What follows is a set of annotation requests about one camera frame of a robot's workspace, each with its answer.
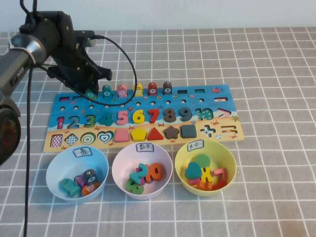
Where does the grey fish piece number nine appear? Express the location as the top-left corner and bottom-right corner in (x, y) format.
(82, 169), (97, 186)

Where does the teal number two piece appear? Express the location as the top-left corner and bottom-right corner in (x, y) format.
(129, 163), (148, 185)

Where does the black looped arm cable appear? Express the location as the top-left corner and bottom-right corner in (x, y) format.
(19, 0), (38, 18)

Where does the grey square piece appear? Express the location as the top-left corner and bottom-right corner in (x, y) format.
(181, 124), (197, 139)

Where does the brown fish piece number eight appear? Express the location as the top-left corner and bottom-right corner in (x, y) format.
(162, 81), (173, 96)

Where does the green wooden fish piece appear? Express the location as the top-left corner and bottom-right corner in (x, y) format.
(85, 88), (98, 101)

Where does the pink sign piece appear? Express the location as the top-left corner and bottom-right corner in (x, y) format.
(211, 168), (228, 182)

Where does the thick black camera cable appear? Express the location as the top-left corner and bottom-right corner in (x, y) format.
(23, 34), (138, 237)

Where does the pink number five piece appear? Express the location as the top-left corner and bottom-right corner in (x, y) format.
(116, 110), (129, 125)

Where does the yellow pentagon piece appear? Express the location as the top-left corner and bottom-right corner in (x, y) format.
(130, 128), (148, 142)

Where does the yellow plastic bowl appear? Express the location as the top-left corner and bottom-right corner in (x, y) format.
(174, 140), (237, 198)

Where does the red triangle piece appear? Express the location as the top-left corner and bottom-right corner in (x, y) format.
(147, 127), (164, 141)

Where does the white handwritten paper label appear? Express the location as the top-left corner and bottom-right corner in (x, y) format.
(136, 142), (155, 153)
(187, 140), (204, 151)
(73, 147), (94, 158)

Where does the orange sign piece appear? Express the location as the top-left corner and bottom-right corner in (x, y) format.
(196, 181), (213, 191)

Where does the red fish piece number seven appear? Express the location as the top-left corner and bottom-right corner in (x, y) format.
(147, 81), (158, 96)

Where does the orange wooden fish piece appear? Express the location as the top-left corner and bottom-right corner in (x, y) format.
(81, 181), (101, 197)

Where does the colourful wooden puzzle board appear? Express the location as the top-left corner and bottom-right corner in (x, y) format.
(43, 84), (245, 154)

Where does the teal heart piece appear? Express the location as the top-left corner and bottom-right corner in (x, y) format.
(185, 161), (203, 180)

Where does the green circle piece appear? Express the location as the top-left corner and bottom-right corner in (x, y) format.
(195, 154), (211, 171)

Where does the yellow sign piece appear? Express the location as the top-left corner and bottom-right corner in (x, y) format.
(200, 166), (213, 183)

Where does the brown star piece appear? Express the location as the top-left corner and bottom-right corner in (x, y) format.
(163, 125), (180, 140)

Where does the light blue plastic bowl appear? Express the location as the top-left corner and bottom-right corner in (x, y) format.
(45, 146), (110, 203)

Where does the green number three piece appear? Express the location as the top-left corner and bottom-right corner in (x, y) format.
(125, 178), (145, 195)

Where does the grey checked tablecloth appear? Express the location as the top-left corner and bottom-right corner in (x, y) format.
(0, 27), (316, 237)

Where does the orange number ten piece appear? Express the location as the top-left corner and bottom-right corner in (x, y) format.
(145, 162), (165, 182)

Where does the pink plastic bowl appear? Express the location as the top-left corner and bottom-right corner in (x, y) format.
(112, 143), (173, 200)

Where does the yellow number six piece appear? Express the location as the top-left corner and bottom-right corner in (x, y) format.
(132, 110), (145, 125)

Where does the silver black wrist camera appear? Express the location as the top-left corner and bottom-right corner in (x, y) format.
(75, 30), (97, 48)

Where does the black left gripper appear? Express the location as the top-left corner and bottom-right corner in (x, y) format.
(47, 31), (114, 100)

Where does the teal fish piece number four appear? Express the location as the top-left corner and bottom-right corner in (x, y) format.
(102, 84), (112, 99)

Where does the teal striped fish piece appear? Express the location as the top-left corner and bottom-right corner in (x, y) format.
(58, 178), (81, 198)

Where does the pink trapezoid piece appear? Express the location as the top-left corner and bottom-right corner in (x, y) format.
(114, 130), (130, 143)

